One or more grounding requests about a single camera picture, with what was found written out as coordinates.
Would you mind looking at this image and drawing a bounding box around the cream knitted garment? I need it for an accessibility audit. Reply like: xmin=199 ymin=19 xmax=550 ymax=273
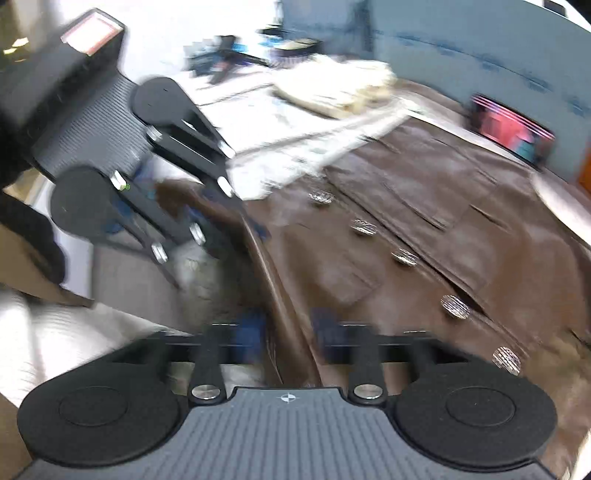
xmin=273 ymin=54 xmax=398 ymax=119

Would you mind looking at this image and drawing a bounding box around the brown leather vest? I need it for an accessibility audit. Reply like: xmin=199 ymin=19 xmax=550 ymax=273
xmin=156 ymin=118 xmax=590 ymax=479

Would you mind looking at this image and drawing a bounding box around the light blue foam board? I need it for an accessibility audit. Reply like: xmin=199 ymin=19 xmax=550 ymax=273
xmin=283 ymin=0 xmax=590 ymax=180

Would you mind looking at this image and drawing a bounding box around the smartphone with lit screen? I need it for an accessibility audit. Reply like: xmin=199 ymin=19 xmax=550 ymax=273
xmin=468 ymin=94 xmax=556 ymax=168

